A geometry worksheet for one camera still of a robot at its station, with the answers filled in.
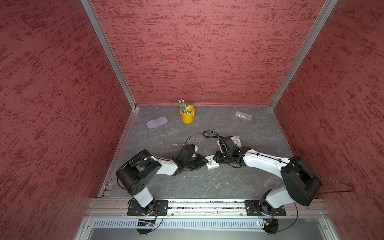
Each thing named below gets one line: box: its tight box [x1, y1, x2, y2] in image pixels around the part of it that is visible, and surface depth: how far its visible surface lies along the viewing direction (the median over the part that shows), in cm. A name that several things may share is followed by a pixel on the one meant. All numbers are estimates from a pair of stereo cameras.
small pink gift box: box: [204, 154, 220, 170], surface depth 87 cm
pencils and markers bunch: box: [177, 99, 191, 114], surface depth 104 cm
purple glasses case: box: [146, 116, 169, 129], surface depth 109 cm
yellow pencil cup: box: [180, 104, 195, 124], surface depth 109 cm
